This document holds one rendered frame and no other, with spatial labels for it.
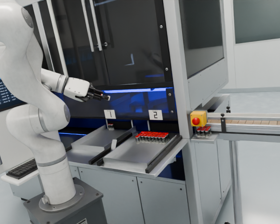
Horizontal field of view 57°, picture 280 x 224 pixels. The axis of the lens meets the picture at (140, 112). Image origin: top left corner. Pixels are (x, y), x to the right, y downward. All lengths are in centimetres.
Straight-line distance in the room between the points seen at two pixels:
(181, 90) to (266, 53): 461
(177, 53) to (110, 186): 112
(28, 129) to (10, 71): 25
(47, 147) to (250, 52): 529
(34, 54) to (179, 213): 127
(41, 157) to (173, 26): 87
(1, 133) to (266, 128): 152
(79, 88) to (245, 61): 506
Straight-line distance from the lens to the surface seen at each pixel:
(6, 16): 81
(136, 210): 198
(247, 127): 149
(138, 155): 136
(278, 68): 596
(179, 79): 139
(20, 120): 104
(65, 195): 114
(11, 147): 184
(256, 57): 596
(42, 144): 107
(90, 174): 208
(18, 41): 83
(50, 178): 110
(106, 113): 172
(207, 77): 180
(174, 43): 138
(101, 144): 161
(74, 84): 122
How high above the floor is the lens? 145
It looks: 15 degrees down
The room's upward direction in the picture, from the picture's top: 9 degrees counter-clockwise
